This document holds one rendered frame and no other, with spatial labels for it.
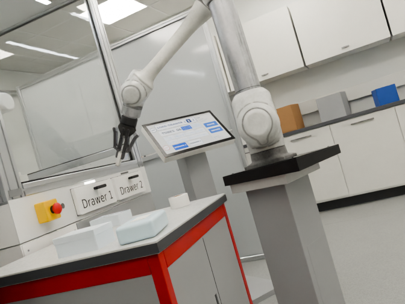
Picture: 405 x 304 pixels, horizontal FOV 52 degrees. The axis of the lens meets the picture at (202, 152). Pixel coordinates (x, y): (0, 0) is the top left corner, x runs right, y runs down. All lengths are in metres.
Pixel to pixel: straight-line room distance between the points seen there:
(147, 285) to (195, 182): 1.66
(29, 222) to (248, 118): 0.83
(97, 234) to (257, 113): 0.72
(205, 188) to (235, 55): 1.23
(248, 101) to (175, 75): 1.97
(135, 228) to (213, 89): 2.42
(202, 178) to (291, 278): 1.06
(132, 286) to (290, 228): 0.86
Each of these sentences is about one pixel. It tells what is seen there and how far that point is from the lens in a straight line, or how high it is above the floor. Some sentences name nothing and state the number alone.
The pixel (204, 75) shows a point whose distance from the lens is 3.36.
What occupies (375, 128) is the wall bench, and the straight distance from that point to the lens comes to 4.39.
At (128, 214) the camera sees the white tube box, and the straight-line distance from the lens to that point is 1.53.
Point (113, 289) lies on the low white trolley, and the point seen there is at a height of 0.67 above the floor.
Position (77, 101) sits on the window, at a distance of 1.99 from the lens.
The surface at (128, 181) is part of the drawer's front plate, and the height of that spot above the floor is 0.89.
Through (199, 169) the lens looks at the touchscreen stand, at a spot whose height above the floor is 0.84.
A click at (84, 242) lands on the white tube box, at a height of 0.79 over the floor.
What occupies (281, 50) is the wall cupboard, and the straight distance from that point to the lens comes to 4.87.
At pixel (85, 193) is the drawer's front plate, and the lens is 1.78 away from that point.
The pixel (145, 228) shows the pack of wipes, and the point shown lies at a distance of 0.99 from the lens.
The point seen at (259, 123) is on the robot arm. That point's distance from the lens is 1.49.
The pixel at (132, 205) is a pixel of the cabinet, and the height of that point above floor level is 0.77.
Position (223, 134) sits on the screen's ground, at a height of 1.01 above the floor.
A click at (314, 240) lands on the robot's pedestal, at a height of 0.45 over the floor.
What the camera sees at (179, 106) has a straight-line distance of 3.43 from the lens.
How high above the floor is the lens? 0.91
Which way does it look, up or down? level
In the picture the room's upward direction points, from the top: 16 degrees counter-clockwise
